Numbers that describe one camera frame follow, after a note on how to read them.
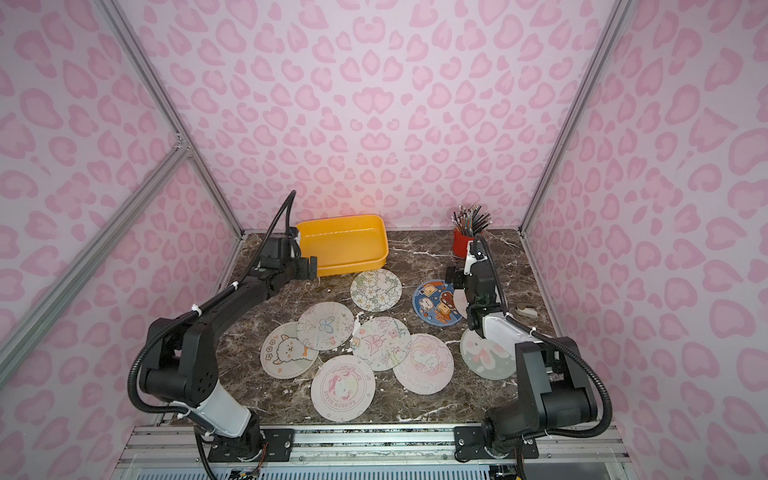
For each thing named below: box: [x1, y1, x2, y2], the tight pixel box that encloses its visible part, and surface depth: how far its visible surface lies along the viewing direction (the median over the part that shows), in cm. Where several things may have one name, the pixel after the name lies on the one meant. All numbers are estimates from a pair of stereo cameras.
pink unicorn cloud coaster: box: [393, 333, 455, 396], surface depth 88 cm
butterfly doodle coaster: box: [296, 301, 355, 351], surface depth 96 cm
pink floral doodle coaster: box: [352, 316, 412, 372], surface depth 92 cm
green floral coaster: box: [350, 268, 403, 313], surface depth 105 cm
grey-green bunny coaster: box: [460, 329, 517, 380], surface depth 89 cm
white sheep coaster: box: [260, 322, 319, 379], surface depth 90 cm
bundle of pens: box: [451, 204, 493, 237], surface depth 104 cm
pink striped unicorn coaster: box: [311, 355, 376, 423], surface depth 84 cm
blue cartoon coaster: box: [412, 279, 463, 327], surface depth 100 cm
